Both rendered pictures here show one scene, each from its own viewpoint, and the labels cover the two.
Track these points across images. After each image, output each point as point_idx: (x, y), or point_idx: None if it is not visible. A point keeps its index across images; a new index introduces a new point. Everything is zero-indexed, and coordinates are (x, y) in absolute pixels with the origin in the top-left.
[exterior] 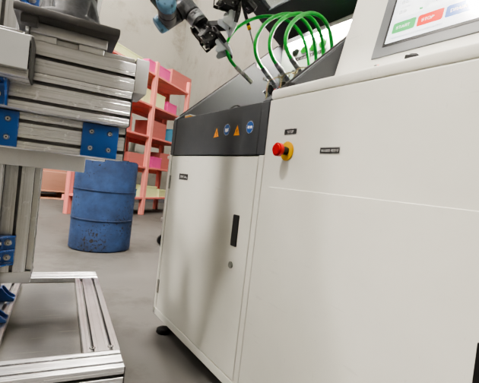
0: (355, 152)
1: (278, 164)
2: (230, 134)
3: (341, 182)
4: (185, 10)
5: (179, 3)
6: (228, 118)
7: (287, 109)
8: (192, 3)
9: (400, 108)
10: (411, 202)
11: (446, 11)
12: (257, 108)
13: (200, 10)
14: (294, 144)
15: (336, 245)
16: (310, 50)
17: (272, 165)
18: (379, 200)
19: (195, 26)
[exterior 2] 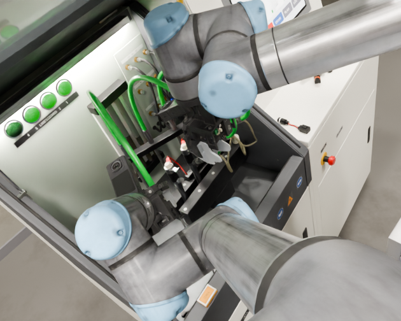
0: (346, 120)
1: (321, 170)
2: (284, 210)
3: (344, 137)
4: (144, 224)
5: (142, 228)
6: (279, 206)
7: (319, 140)
8: (129, 200)
9: (355, 88)
10: (358, 115)
11: (274, 24)
12: (301, 165)
13: (130, 194)
14: (326, 150)
15: (345, 158)
16: (49, 109)
17: (317, 176)
18: (353, 126)
19: (154, 221)
